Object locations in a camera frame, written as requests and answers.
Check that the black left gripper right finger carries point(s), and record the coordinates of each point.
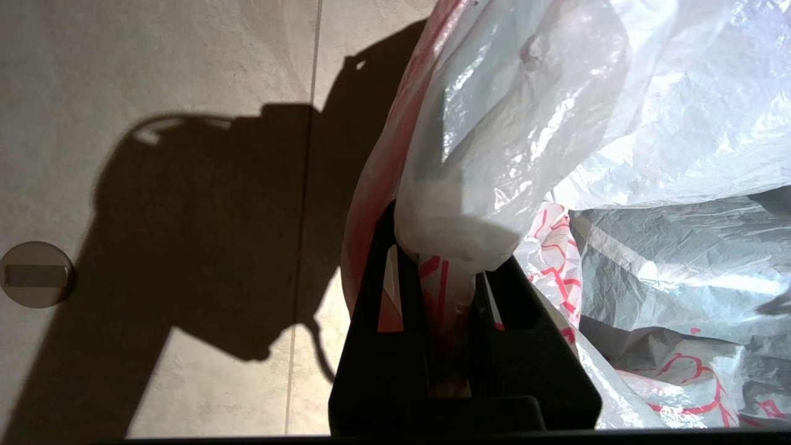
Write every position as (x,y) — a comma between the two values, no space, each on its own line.
(531,358)

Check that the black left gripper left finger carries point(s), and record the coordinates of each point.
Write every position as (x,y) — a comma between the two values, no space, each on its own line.
(377,364)

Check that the new white red-edged trash bag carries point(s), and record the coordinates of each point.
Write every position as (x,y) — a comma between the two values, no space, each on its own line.
(587,123)

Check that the round metal floor drain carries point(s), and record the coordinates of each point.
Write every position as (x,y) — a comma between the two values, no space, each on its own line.
(34,275)

